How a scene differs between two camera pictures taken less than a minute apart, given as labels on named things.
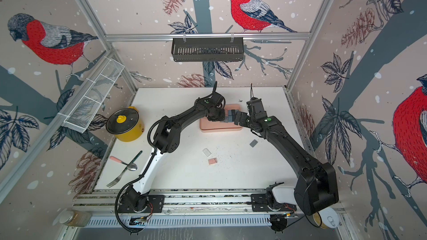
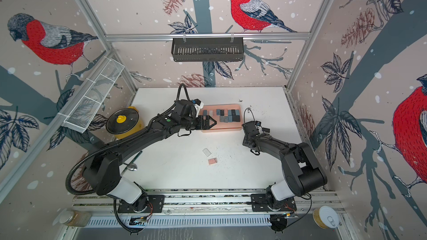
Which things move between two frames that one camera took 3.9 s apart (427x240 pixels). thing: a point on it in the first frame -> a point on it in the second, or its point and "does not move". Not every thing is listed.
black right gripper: [243, 121] -> [245, 140]
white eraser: [207, 152] does not move
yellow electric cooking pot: [125, 124] does not move
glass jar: [75, 218] does not move
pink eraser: [212, 161] does not move
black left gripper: [222, 117] -> [207, 123]
